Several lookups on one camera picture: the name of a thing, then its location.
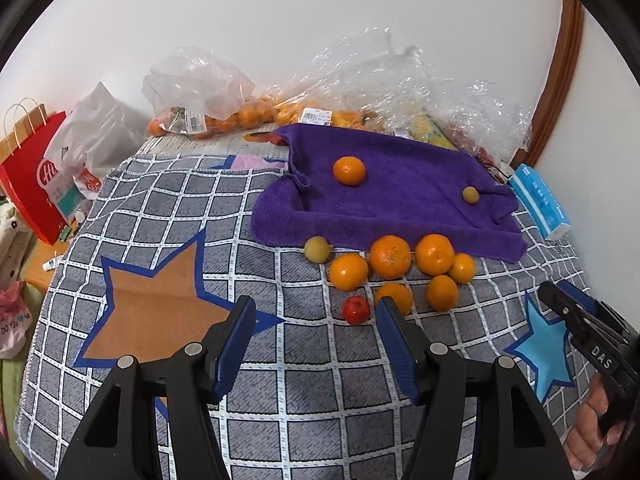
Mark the small white tube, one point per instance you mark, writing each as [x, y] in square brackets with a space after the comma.
[51, 263]

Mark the red paper bag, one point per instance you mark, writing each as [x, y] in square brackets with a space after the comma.
[25, 185]

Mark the blue tissue box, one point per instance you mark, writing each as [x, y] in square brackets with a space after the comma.
[540, 202]

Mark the small orange mandarin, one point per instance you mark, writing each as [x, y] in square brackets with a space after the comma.
[463, 268]

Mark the small red round fruit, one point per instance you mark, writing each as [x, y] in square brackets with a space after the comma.
[356, 310]

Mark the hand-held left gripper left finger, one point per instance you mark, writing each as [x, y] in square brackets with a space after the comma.
[234, 347]

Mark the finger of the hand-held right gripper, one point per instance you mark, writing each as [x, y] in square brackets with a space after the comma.
[580, 296]
[562, 305]

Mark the pack of red cherry tomatoes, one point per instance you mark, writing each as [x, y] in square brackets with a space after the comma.
[467, 142]

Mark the white plastic bag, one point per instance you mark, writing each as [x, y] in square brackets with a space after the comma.
[100, 125]

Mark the pink printed cloth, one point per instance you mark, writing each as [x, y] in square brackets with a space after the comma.
[12, 320]

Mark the large orange mandarin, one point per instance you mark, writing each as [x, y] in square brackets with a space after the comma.
[391, 256]

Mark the small yellowish round fruit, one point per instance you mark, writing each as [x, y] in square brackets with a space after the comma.
[470, 195]

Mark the person's right hand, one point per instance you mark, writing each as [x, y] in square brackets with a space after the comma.
[585, 435]

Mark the pack of yellow fruit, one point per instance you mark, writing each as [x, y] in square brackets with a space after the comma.
[430, 130]

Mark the plastic bags of oranges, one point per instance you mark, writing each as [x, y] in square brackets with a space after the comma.
[400, 70]

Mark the brown wooden door frame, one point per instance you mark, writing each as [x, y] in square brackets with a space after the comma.
[565, 75]

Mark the white floral cloth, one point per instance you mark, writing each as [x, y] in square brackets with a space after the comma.
[12, 240]

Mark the grey checked star blanket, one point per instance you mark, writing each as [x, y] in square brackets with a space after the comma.
[310, 410]

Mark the purple towel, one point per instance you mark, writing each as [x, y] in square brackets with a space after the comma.
[410, 200]

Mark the labelled clear bag of mandarins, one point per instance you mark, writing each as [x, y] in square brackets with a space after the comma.
[315, 116]

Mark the clear bag of small mandarins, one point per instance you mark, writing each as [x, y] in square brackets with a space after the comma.
[200, 85]

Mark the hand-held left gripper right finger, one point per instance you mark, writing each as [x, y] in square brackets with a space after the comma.
[400, 355]

